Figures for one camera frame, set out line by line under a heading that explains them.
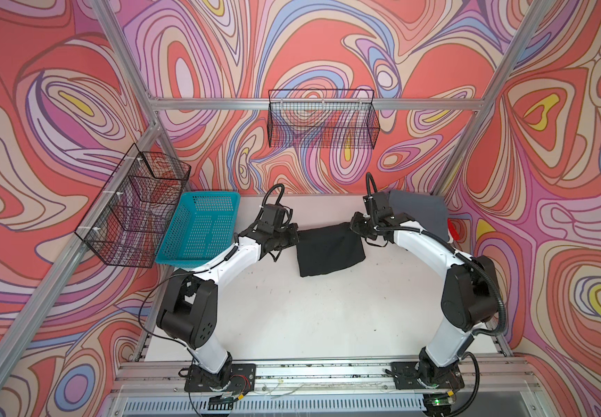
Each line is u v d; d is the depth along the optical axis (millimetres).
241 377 729
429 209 1033
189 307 449
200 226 1081
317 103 882
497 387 735
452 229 1046
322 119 960
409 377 730
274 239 679
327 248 910
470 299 472
